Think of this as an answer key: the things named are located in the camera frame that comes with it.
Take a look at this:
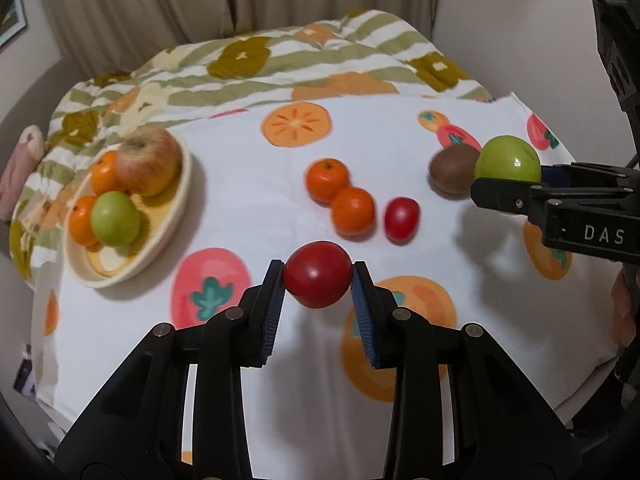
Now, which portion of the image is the purple printed box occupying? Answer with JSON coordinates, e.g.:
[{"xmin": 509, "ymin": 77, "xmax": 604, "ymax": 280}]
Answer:
[{"xmin": 12, "ymin": 345, "xmax": 38, "ymax": 401}]

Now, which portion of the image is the yellow-red apple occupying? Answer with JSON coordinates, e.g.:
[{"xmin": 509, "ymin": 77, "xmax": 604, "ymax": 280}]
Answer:
[{"xmin": 116, "ymin": 126, "xmax": 182, "ymax": 197}]

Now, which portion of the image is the green striped floral blanket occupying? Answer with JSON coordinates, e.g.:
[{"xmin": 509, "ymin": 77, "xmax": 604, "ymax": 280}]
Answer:
[{"xmin": 9, "ymin": 9, "xmax": 493, "ymax": 281}]

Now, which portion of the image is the yellow duck print plate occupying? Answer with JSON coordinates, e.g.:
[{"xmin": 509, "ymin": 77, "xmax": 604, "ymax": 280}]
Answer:
[{"xmin": 64, "ymin": 135, "xmax": 193, "ymax": 289}]

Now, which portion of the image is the black tripod stand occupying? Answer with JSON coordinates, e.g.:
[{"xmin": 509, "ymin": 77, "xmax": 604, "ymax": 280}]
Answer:
[{"xmin": 592, "ymin": 0, "xmax": 640, "ymax": 161}]

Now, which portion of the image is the green apple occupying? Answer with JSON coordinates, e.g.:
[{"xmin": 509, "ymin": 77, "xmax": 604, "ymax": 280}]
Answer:
[
  {"xmin": 473, "ymin": 135, "xmax": 542, "ymax": 216},
  {"xmin": 90, "ymin": 191, "xmax": 142, "ymax": 247}
]

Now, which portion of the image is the person's right hand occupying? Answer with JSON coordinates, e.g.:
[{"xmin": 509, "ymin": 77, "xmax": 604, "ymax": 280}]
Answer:
[{"xmin": 611, "ymin": 267, "xmax": 640, "ymax": 348}]

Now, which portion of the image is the wall poster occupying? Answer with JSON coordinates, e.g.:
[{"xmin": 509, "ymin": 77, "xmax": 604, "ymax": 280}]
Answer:
[{"xmin": 0, "ymin": 0, "xmax": 28, "ymax": 48}]

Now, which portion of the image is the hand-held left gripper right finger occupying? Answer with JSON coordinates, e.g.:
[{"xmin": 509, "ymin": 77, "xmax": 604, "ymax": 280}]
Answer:
[{"xmin": 350, "ymin": 260, "xmax": 583, "ymax": 480}]

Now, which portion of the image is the small tangerine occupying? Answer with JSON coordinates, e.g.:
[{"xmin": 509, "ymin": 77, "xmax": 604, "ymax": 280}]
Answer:
[
  {"xmin": 306, "ymin": 158, "xmax": 351, "ymax": 204},
  {"xmin": 331, "ymin": 186, "xmax": 376, "ymax": 236}
]

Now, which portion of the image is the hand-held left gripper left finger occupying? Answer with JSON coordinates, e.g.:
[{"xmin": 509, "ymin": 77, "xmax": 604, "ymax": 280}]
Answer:
[{"xmin": 54, "ymin": 259, "xmax": 287, "ymax": 480}]

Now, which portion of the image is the grey bed headboard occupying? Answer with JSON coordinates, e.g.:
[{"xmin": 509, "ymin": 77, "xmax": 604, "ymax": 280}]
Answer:
[{"xmin": 0, "ymin": 55, "xmax": 86, "ymax": 161}]

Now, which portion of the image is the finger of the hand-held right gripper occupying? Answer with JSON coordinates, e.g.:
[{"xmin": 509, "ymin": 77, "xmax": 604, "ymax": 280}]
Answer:
[
  {"xmin": 540, "ymin": 162, "xmax": 640, "ymax": 192},
  {"xmin": 470, "ymin": 178, "xmax": 551, "ymax": 222}
]

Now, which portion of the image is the red cherry tomato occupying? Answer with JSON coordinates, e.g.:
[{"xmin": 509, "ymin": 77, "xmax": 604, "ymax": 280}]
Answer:
[{"xmin": 384, "ymin": 197, "xmax": 421, "ymax": 241}]

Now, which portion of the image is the brown kiwi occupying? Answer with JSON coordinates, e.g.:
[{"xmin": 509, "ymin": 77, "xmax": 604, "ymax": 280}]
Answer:
[{"xmin": 428, "ymin": 143, "xmax": 482, "ymax": 196}]

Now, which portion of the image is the white fruit print cloth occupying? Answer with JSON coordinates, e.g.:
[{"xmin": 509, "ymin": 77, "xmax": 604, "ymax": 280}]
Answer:
[{"xmin": 30, "ymin": 91, "xmax": 631, "ymax": 480}]

